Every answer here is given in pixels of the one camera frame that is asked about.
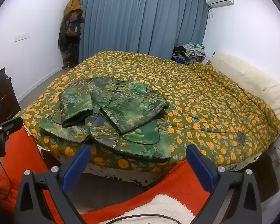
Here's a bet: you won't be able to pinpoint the green landscape print padded jacket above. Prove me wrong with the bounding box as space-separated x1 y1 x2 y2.
39 76 172 162

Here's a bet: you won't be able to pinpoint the blue curtain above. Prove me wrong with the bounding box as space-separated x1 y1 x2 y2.
76 0 209 62

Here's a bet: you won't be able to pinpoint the dark wooden cabinet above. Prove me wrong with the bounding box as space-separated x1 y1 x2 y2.
0 76 22 124

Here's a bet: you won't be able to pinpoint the orange fleece robe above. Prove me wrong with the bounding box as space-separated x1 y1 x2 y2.
0 126 214 224

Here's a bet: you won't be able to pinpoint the hanging dark and brown clothes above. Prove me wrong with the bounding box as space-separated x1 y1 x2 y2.
58 0 85 70

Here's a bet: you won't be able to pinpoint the cream padded headboard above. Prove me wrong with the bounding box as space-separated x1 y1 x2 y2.
210 50 280 127

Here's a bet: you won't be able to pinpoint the green quilt with orange flowers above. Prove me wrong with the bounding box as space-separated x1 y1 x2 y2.
14 50 280 173

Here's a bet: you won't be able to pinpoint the black cable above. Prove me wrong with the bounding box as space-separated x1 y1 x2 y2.
0 156 13 200

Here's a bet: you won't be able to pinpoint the pile of mixed clothes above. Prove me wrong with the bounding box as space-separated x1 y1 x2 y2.
171 42 206 65

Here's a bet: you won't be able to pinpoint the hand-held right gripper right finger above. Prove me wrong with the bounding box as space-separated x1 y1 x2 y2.
185 145 263 224

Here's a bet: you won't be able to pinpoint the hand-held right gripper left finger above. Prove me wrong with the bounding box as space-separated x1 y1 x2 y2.
14 144 91 224

